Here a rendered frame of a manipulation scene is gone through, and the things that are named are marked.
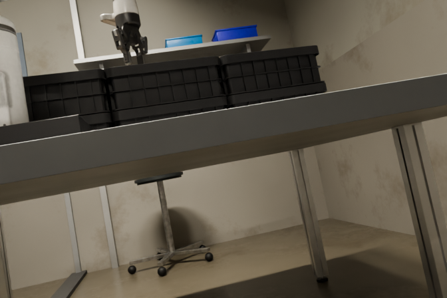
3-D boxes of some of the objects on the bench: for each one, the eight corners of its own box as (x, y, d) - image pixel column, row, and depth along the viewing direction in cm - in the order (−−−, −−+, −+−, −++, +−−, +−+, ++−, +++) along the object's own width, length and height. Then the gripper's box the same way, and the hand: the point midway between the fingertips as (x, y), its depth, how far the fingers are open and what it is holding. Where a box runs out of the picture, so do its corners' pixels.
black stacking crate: (336, 122, 114) (328, 81, 115) (237, 140, 106) (228, 95, 107) (281, 139, 152) (274, 108, 153) (203, 153, 144) (197, 120, 145)
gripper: (118, 4, 117) (128, 58, 115) (151, 16, 130) (159, 66, 129) (100, 13, 120) (108, 66, 119) (133, 24, 134) (142, 72, 132)
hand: (134, 61), depth 124 cm, fingers open, 5 cm apart
